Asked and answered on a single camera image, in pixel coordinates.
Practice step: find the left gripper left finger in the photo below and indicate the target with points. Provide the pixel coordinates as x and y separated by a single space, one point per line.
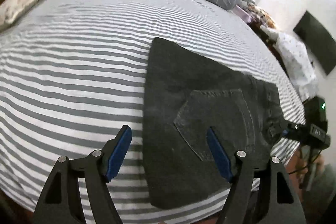
60 200

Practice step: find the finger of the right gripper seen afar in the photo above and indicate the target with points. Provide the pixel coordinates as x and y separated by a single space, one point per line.
278 130

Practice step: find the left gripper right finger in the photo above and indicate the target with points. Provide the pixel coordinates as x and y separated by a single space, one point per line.
260 188

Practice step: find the dark grey denim pants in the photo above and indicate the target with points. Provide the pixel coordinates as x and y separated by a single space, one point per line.
185 95

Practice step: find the white dotted cloth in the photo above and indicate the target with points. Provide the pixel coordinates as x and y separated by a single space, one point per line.
297 64

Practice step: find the pile of patterned bedding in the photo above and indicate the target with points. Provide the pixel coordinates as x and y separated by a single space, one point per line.
258 14

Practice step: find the grey white striped bed sheet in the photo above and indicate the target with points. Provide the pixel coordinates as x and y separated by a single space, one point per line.
73 72

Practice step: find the black wall television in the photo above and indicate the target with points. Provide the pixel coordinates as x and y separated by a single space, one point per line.
318 39

